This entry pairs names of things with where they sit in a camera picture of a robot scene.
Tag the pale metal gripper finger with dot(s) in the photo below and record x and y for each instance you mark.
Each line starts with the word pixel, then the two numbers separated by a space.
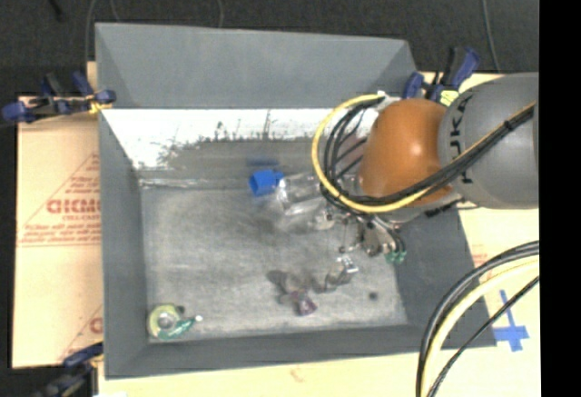
pixel 344 270

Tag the purple translucent sunglasses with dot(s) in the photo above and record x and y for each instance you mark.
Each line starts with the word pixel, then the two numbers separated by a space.
pixel 299 297

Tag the clear plastic bottle blue cap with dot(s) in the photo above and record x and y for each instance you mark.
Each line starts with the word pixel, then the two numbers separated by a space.
pixel 290 197

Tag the grey metal bin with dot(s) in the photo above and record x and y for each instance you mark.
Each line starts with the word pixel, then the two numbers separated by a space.
pixel 218 250

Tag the green and yellow round toy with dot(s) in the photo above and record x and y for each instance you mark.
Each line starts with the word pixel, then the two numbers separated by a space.
pixel 165 321

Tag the brown cardboard board red print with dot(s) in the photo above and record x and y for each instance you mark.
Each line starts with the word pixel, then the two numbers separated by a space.
pixel 50 213

